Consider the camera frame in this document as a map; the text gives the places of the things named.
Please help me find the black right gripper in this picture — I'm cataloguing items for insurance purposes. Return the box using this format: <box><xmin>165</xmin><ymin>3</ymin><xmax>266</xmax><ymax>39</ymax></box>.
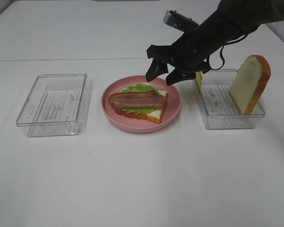
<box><xmin>146</xmin><ymin>28</ymin><xmax>212</xmax><ymax>86</ymax></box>

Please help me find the dark brown bacon strip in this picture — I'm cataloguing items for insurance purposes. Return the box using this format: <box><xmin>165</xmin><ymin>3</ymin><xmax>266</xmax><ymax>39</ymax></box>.
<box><xmin>145</xmin><ymin>90</ymin><xmax>160</xmax><ymax>96</ymax></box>

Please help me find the green lettuce leaf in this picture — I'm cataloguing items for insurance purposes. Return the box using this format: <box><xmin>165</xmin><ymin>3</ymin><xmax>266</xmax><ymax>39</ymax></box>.
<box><xmin>120</xmin><ymin>83</ymin><xmax>167</xmax><ymax>118</ymax></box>

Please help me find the yellow cheese slice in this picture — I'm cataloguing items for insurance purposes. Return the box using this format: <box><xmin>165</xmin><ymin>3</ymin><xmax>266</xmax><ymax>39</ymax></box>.
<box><xmin>195</xmin><ymin>71</ymin><xmax>203</xmax><ymax>91</ymax></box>

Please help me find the pink bacon strip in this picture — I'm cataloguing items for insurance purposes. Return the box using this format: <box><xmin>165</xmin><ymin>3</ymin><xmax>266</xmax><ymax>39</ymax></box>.
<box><xmin>108</xmin><ymin>92</ymin><xmax>167</xmax><ymax>109</ymax></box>

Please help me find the bread slice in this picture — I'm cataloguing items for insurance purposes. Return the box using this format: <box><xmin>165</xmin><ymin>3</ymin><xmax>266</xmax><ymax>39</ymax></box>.
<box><xmin>229</xmin><ymin>55</ymin><xmax>271</xmax><ymax>115</ymax></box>
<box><xmin>108</xmin><ymin>90</ymin><xmax>168</xmax><ymax>124</ymax></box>

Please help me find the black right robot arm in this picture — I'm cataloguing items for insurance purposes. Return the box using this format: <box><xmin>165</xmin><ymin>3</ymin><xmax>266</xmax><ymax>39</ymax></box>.
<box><xmin>146</xmin><ymin>0</ymin><xmax>284</xmax><ymax>85</ymax></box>

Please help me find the pink round plate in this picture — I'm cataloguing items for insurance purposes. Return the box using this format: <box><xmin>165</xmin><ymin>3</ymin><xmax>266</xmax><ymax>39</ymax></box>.
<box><xmin>101</xmin><ymin>75</ymin><xmax>181</xmax><ymax>133</ymax></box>

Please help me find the right clear plastic tray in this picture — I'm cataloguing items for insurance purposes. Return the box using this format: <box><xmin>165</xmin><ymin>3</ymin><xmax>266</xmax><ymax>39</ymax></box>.
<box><xmin>195</xmin><ymin>69</ymin><xmax>266</xmax><ymax>130</ymax></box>

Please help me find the clear plastic tray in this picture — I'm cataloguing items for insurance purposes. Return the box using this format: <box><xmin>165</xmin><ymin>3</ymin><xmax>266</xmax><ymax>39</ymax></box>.
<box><xmin>16</xmin><ymin>73</ymin><xmax>93</xmax><ymax>137</ymax></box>
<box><xmin>195</xmin><ymin>69</ymin><xmax>266</xmax><ymax>130</ymax></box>

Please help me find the left clear plastic tray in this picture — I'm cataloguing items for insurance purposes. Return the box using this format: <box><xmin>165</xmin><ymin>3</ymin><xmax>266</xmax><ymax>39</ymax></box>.
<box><xmin>16</xmin><ymin>73</ymin><xmax>93</xmax><ymax>137</ymax></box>

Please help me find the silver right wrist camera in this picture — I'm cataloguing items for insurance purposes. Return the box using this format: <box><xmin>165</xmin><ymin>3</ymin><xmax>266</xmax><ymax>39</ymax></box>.
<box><xmin>163</xmin><ymin>10</ymin><xmax>199</xmax><ymax>33</ymax></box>

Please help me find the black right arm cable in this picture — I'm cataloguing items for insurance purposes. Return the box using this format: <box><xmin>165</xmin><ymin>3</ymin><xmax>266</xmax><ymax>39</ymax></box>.
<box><xmin>205</xmin><ymin>34</ymin><xmax>249</xmax><ymax>71</ymax></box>

